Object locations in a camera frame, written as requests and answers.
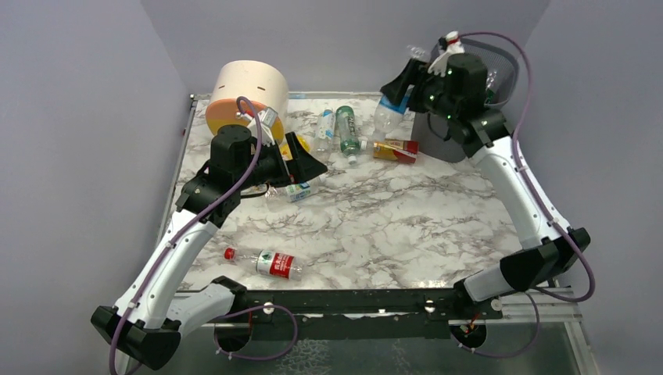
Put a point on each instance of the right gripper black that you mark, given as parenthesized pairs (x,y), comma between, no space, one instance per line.
(414,78)

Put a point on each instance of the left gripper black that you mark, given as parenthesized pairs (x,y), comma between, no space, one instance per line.
(289,161)

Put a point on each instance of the clear bottle small label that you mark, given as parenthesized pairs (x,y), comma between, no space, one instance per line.
(293,192)

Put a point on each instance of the clear bottle red label front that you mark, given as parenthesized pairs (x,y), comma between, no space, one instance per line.
(266,262)

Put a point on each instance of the clear bottle dark green label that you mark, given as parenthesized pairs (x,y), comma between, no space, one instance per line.
(491,84)

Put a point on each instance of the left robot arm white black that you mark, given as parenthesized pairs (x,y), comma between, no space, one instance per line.
(145,323)

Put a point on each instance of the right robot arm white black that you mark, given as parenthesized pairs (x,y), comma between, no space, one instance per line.
(550,245)

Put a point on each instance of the grey mesh waste bin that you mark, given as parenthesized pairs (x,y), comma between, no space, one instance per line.
(454,138)

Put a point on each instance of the yellow drink bottle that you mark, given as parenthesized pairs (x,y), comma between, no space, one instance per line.
(286,150)

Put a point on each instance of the clear bottle white blue label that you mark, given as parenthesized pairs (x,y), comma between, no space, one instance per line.
(324,134)

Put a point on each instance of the green plastic bottle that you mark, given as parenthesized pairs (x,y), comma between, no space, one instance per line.
(349,141)

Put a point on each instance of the cream orange round drum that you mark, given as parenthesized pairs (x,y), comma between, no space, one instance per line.
(261,83)

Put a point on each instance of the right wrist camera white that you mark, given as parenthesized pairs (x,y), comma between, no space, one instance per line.
(450,45)

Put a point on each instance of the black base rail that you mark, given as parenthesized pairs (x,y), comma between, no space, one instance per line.
(280,315)

